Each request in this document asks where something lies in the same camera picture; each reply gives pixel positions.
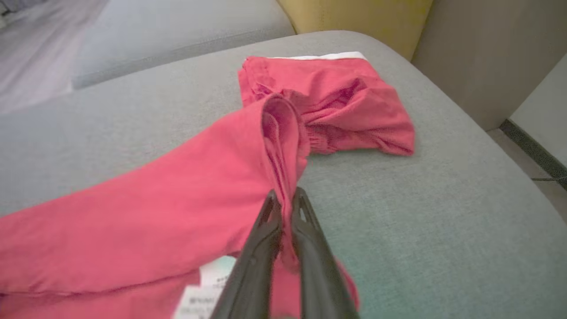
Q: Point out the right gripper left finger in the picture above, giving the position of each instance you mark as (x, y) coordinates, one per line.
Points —
(254, 274)

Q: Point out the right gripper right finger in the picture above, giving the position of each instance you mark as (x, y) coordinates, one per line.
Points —
(319, 274)

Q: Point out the red basketball jersey black letters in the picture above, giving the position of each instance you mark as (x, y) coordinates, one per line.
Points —
(155, 212)

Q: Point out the grey and yellow sofa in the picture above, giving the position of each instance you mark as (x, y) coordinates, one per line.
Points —
(443, 221)

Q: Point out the large yellow sofa back cushion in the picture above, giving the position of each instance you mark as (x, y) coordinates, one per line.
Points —
(354, 17)

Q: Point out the grey sofa seat cushion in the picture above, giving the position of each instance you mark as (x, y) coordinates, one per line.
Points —
(177, 26)

